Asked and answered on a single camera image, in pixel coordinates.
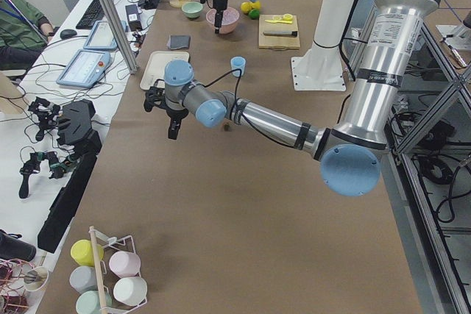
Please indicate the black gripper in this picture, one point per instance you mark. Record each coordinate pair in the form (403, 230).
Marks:
(220, 3)
(175, 114)

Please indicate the pink bowl of ice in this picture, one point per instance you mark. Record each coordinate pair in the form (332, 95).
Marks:
(229, 21)

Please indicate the light blue cup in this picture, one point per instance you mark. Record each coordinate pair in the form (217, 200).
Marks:
(237, 65)

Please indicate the pink cup in rack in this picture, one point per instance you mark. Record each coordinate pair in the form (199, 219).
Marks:
(125, 264)

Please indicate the yellow cup in rack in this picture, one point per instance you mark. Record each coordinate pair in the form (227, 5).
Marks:
(82, 253)

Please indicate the white cup in rack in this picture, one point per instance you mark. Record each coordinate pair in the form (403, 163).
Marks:
(130, 291)

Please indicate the grey cup in rack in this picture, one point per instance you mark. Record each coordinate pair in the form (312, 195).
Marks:
(83, 279)

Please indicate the green bowl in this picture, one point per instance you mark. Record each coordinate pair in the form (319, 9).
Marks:
(192, 9)

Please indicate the upper yellow lemon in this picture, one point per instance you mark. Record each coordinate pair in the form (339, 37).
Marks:
(246, 7)

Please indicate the green lime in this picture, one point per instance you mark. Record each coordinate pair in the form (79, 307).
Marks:
(254, 14)

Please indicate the yellow plastic knife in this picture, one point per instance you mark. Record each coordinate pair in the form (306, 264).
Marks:
(278, 21)

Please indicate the grey folded cloth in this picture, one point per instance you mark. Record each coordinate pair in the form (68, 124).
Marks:
(177, 42)

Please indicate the wooden cutting board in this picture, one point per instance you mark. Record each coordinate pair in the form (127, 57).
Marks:
(266, 42)

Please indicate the steel muddler black tip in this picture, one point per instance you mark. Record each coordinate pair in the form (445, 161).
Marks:
(281, 33)

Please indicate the cream rabbit tray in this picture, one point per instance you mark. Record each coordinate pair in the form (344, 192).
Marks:
(156, 64)

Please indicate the lemon half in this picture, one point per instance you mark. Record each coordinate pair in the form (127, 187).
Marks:
(288, 17)

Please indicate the black gripper part on desk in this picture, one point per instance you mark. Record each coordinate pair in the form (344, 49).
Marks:
(75, 128)

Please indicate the near teach pendant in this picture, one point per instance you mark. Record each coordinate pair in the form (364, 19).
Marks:
(85, 69)

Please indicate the teach pendant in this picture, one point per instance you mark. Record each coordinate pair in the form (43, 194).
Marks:
(101, 37)
(85, 69)

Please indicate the far teach pendant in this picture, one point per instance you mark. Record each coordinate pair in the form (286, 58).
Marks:
(101, 37)

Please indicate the black keyboard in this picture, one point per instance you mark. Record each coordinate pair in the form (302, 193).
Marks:
(92, 14)

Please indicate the black long box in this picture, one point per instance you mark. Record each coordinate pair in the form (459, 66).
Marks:
(65, 206)

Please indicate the black computer mouse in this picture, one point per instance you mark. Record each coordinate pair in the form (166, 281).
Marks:
(67, 33)

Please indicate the person in green jacket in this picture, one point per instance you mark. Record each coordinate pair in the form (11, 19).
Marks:
(25, 32)

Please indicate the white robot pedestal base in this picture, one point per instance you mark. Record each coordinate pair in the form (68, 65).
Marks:
(320, 68)

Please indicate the white wire cup rack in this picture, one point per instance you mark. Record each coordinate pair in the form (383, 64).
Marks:
(108, 246)

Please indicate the aluminium frame post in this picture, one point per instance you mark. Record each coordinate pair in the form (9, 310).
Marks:
(119, 34)

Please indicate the wooden rack handle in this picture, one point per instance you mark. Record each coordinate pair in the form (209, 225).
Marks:
(104, 308)

